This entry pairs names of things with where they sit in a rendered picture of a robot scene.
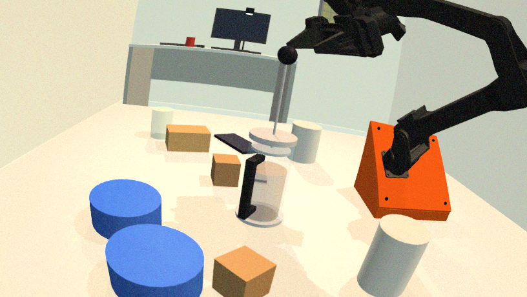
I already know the glass coffee press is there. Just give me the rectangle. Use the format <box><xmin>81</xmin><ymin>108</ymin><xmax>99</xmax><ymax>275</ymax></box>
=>
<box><xmin>235</xmin><ymin>46</ymin><xmax>298</xmax><ymax>228</ymax></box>

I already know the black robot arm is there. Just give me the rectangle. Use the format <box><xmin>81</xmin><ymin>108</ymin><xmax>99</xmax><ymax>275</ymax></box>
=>
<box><xmin>324</xmin><ymin>0</ymin><xmax>527</xmax><ymax>179</ymax></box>

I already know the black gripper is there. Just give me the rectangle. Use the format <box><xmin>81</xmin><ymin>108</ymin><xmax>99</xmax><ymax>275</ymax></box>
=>
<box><xmin>286</xmin><ymin>10</ymin><xmax>384</xmax><ymax>58</ymax></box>

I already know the blue cylinder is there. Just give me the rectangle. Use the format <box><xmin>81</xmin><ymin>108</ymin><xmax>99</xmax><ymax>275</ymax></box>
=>
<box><xmin>105</xmin><ymin>224</ymin><xmax>205</xmax><ymax>297</ymax></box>
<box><xmin>89</xmin><ymin>179</ymin><xmax>162</xmax><ymax>240</ymax></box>

